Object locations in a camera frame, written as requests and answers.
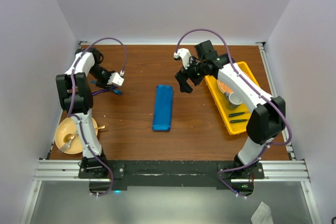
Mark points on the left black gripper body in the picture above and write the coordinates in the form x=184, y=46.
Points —
x=103, y=77

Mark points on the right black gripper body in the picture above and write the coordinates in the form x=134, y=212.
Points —
x=196, y=72

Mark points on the blue plastic fork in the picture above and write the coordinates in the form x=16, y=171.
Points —
x=120, y=92

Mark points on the blue cloth napkin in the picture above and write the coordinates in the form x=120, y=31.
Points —
x=163, y=109

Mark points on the purple plastic knife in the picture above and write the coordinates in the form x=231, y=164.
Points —
x=106, y=90

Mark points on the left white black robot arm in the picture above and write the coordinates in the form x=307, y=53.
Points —
x=76, y=98

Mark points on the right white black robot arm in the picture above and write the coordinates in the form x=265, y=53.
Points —
x=267, y=114

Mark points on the orange woven coaster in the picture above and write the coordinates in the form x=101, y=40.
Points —
x=223, y=86

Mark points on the grey cup in tray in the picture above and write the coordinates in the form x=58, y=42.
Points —
x=233, y=100

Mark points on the yellow plastic tray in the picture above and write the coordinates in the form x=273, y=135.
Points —
x=221, y=104

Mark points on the gold utensil on plate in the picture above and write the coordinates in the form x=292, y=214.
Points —
x=70, y=136

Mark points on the white crumpled paper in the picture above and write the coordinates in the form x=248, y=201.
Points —
x=262, y=215

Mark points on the green handled utensil upper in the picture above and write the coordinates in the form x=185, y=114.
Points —
x=237, y=114

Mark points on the aluminium right rail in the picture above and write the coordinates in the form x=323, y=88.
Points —
x=278, y=104

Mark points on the aluminium rail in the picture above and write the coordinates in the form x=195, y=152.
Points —
x=278, y=104
x=274, y=171

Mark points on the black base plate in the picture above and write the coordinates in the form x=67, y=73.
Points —
x=217, y=174

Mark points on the aluminium front rail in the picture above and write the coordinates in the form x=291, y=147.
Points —
x=274, y=171

